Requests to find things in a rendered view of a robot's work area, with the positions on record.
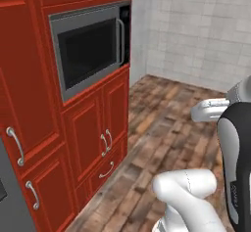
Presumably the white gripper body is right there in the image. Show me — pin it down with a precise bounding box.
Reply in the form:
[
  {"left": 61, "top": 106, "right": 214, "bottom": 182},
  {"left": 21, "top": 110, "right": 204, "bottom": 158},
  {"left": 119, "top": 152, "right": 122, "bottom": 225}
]
[{"left": 190, "top": 97, "right": 231, "bottom": 123}]

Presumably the silver cupboard handle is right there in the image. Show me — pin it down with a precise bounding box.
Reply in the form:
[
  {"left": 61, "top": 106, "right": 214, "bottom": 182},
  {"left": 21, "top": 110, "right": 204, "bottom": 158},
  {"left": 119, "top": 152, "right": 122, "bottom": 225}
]
[
  {"left": 5, "top": 125, "right": 26, "bottom": 167},
  {"left": 99, "top": 133, "right": 109, "bottom": 158},
  {"left": 105, "top": 128, "right": 114, "bottom": 153},
  {"left": 25, "top": 180, "right": 41, "bottom": 211}
]

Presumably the grey microwave door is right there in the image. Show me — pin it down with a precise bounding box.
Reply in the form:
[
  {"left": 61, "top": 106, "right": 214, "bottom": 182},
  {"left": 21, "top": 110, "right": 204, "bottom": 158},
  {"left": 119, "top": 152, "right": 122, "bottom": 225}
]
[{"left": 48, "top": 4, "right": 127, "bottom": 104}]

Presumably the silver microwave door handle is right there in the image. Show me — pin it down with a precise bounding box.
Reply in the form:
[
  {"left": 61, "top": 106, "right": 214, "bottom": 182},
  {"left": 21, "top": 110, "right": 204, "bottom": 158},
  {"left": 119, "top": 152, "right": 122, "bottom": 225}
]
[{"left": 115, "top": 18, "right": 126, "bottom": 67}]

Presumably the grey built-in microwave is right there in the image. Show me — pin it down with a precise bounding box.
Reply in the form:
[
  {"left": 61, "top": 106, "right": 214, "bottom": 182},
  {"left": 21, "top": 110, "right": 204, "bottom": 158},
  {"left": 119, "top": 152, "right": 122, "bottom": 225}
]
[{"left": 48, "top": 0, "right": 132, "bottom": 104}]

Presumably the silver drawer handle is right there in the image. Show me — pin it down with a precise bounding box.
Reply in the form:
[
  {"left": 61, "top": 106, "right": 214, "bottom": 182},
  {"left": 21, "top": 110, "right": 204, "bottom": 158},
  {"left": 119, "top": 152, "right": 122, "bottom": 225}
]
[{"left": 98, "top": 161, "right": 116, "bottom": 179}]

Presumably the tall red cupboard door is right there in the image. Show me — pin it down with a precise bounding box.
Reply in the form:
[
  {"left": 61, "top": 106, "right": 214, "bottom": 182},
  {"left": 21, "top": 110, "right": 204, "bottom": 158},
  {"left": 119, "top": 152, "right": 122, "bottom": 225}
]
[{"left": 0, "top": 0, "right": 64, "bottom": 175}]

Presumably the grey appliance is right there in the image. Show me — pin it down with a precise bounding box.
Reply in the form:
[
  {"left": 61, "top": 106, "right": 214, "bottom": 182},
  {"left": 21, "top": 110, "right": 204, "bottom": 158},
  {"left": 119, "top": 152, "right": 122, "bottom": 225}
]
[{"left": 0, "top": 137, "right": 37, "bottom": 232}]

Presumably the red drawer front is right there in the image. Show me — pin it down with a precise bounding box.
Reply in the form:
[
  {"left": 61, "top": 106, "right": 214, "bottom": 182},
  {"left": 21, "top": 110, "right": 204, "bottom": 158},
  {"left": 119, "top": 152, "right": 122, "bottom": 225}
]
[{"left": 75, "top": 140, "right": 128, "bottom": 209}]

